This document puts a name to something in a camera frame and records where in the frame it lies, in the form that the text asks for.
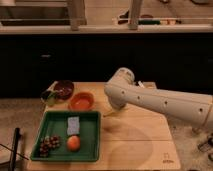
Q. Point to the yellow banana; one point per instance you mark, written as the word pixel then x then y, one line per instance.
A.
pixel 109 113

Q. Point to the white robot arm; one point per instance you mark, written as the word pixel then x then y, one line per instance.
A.
pixel 196 109

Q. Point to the red orange bowl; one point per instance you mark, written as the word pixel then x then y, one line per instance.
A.
pixel 81 101

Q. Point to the dark maroon bowl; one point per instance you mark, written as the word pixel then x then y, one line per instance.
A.
pixel 64 89

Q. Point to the white knife tool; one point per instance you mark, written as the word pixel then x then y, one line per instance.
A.
pixel 141 84

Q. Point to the blue sponge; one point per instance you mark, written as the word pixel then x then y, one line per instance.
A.
pixel 73 126

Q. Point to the green corn vegetable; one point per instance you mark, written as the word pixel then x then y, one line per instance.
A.
pixel 48 97

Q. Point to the green plastic tray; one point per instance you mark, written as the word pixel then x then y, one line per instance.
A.
pixel 55 123

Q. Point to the orange fruit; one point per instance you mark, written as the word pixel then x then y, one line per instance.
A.
pixel 73 143

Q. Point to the bunch of purple grapes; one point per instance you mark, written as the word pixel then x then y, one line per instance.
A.
pixel 48 144

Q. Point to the black stand pole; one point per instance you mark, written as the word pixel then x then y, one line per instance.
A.
pixel 15 141

